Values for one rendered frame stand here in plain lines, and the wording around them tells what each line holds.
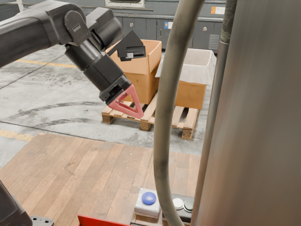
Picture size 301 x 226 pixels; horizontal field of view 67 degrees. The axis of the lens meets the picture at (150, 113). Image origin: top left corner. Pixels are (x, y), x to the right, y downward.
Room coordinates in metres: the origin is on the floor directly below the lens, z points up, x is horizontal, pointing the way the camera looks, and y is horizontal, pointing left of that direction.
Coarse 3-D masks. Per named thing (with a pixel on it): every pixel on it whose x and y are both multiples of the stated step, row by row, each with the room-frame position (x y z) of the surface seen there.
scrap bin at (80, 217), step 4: (80, 216) 0.33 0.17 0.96; (84, 216) 0.33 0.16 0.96; (88, 216) 0.33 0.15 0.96; (80, 220) 0.33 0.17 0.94; (84, 220) 0.33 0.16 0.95; (88, 220) 0.33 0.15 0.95; (92, 220) 0.33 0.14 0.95; (96, 220) 0.32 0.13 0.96; (100, 220) 0.32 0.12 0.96; (104, 220) 0.32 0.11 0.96; (80, 224) 0.33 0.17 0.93; (84, 224) 0.33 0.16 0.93; (88, 224) 0.33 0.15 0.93; (92, 224) 0.33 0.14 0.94; (96, 224) 0.33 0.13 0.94; (100, 224) 0.32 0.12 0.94; (104, 224) 0.32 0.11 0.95; (108, 224) 0.32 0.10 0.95; (112, 224) 0.32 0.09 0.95; (116, 224) 0.31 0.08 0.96; (120, 224) 0.31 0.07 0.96; (124, 224) 0.31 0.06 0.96
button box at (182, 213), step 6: (174, 198) 0.41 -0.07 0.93; (180, 198) 0.41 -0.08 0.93; (186, 198) 0.41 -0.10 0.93; (192, 198) 0.41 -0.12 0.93; (180, 210) 0.37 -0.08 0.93; (186, 210) 0.37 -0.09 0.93; (162, 216) 0.36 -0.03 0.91; (180, 216) 0.35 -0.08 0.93; (186, 216) 0.35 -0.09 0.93; (186, 222) 0.35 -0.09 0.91
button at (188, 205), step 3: (186, 201) 0.39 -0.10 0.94; (189, 201) 0.39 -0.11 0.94; (192, 201) 0.39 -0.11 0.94; (186, 204) 0.38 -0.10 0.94; (189, 204) 0.38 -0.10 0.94; (192, 204) 0.38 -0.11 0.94; (186, 207) 0.37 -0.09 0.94; (189, 207) 0.37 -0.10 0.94; (192, 207) 0.37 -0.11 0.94; (189, 210) 0.37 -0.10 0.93; (192, 210) 0.37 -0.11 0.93
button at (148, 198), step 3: (147, 192) 0.42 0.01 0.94; (150, 192) 0.42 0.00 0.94; (144, 195) 0.41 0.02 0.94; (147, 195) 0.41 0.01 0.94; (150, 195) 0.41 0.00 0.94; (153, 195) 0.41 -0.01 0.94; (144, 198) 0.40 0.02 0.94; (147, 198) 0.40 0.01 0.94; (150, 198) 0.40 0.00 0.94; (153, 198) 0.40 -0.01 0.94; (144, 201) 0.39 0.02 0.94; (147, 201) 0.39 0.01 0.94; (150, 201) 0.39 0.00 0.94; (153, 201) 0.39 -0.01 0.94; (147, 204) 0.38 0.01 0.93; (150, 204) 0.39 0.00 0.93
